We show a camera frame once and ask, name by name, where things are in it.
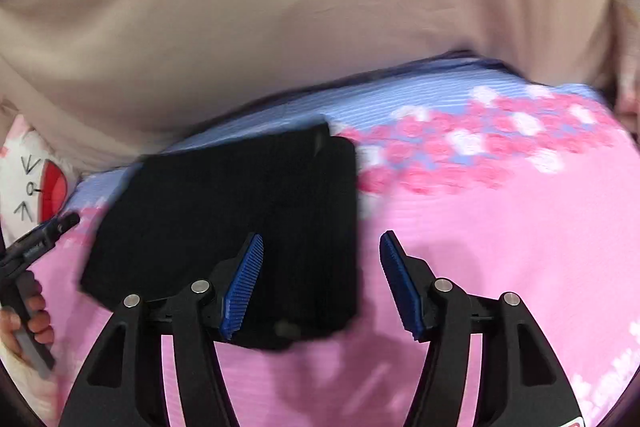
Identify black pants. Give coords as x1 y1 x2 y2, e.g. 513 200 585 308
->
79 124 359 350

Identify person's left hand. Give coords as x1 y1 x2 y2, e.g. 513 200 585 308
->
1 270 55 373

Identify white cat face pillow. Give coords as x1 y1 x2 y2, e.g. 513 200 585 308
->
1 115 79 244

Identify pink floral bed sheet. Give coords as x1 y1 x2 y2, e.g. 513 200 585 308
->
29 56 640 427

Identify beige padded headboard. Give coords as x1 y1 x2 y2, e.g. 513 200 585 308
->
1 0 613 171

